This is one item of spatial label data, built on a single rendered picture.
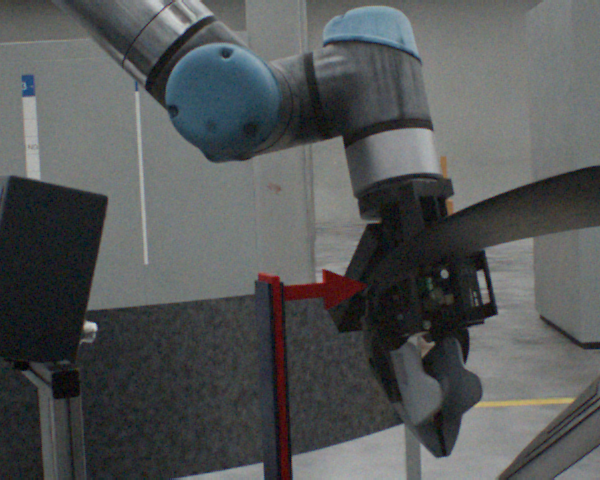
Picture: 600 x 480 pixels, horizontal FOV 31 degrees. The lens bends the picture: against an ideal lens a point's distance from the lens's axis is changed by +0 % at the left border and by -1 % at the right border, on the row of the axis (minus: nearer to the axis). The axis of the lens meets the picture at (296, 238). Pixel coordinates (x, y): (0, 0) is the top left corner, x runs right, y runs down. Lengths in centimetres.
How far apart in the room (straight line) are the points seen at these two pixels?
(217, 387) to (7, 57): 468
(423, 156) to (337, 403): 187
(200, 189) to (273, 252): 181
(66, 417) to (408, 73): 51
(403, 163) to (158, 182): 589
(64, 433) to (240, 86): 51
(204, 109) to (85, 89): 606
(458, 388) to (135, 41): 36
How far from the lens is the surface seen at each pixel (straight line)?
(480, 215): 62
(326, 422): 268
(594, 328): 690
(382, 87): 87
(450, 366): 87
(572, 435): 89
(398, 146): 85
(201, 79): 74
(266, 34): 496
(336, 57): 89
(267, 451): 64
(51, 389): 112
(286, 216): 494
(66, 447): 114
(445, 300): 84
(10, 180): 115
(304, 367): 261
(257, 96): 74
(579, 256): 682
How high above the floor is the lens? 126
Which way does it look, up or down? 4 degrees down
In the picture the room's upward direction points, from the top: 3 degrees counter-clockwise
